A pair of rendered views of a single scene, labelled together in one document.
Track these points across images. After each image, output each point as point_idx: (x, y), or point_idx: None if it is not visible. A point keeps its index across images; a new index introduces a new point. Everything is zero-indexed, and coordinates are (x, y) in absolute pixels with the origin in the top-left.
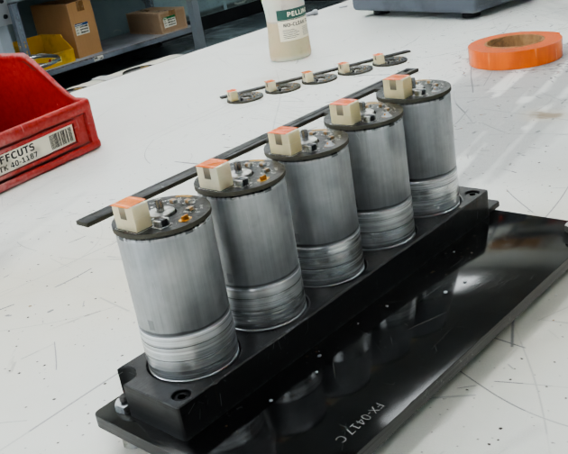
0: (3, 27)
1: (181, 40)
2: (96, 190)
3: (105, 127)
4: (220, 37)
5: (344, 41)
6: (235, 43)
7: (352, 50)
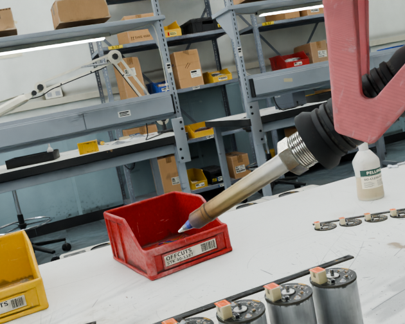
0: (260, 144)
1: (373, 150)
2: (211, 282)
3: (242, 236)
4: (398, 148)
5: None
6: (346, 182)
7: None
